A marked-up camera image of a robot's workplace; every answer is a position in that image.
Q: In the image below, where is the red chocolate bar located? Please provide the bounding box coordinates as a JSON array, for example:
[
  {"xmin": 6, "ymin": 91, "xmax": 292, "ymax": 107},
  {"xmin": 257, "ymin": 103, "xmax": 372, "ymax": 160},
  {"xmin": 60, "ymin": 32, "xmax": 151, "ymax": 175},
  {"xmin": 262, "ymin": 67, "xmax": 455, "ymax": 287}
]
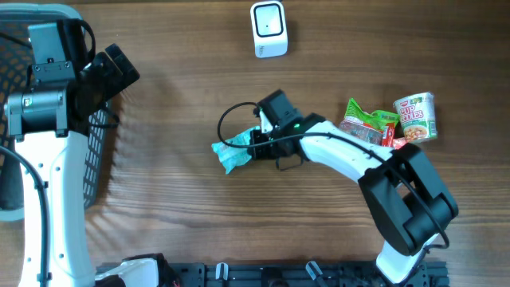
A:
[{"xmin": 381, "ymin": 122, "xmax": 396, "ymax": 147}]

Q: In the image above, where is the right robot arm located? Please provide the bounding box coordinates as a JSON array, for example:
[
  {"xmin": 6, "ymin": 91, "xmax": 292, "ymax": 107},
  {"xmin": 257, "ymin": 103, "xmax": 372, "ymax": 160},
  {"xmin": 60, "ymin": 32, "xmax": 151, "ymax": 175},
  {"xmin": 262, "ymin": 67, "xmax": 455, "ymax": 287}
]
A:
[{"xmin": 249, "ymin": 90, "xmax": 459, "ymax": 285}]

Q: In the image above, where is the small red white packet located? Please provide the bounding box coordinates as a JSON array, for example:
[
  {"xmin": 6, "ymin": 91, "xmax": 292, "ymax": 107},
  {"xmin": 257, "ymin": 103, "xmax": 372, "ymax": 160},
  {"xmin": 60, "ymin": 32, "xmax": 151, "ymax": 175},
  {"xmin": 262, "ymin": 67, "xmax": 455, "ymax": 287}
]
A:
[{"xmin": 392, "ymin": 137, "xmax": 408, "ymax": 149}]

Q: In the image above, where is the clear green snack bag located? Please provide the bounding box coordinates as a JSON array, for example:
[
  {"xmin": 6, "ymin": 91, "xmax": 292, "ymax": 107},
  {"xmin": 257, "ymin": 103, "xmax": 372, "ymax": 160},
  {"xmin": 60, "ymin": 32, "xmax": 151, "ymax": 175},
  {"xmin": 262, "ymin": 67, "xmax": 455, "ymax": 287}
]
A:
[{"xmin": 339, "ymin": 120, "xmax": 383, "ymax": 145}]

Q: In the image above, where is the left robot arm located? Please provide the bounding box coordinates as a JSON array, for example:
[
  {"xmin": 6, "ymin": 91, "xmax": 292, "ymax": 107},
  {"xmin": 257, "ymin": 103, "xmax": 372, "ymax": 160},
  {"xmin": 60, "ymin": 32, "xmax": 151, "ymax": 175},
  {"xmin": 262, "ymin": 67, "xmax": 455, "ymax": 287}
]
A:
[{"xmin": 4, "ymin": 18, "xmax": 161, "ymax": 286}]

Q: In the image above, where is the grey plastic mesh basket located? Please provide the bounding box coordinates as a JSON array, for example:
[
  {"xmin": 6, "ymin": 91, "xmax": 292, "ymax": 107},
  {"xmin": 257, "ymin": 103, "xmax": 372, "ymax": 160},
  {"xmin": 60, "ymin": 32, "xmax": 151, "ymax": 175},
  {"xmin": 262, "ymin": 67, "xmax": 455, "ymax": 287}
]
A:
[{"xmin": 1, "ymin": 3, "xmax": 106, "ymax": 222}]

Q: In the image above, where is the white barcode scanner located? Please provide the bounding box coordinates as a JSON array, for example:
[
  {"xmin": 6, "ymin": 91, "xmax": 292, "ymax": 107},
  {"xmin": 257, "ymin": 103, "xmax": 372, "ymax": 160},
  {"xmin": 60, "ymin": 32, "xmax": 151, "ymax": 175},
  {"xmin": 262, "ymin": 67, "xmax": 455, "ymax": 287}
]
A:
[{"xmin": 250, "ymin": 1, "xmax": 288, "ymax": 58}]

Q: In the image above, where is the cup noodles cup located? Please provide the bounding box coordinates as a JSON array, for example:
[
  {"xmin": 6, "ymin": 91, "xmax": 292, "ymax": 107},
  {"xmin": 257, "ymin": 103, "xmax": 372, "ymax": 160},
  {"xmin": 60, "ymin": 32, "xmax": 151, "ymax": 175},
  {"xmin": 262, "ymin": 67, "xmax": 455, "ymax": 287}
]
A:
[{"xmin": 393, "ymin": 92, "xmax": 437, "ymax": 143}]

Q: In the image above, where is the teal tissue pack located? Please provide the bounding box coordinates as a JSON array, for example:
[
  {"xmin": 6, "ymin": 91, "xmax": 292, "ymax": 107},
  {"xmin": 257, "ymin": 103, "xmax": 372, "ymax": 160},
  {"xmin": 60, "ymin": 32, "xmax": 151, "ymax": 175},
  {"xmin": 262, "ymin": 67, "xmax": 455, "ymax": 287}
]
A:
[{"xmin": 211, "ymin": 127, "xmax": 260, "ymax": 174}]

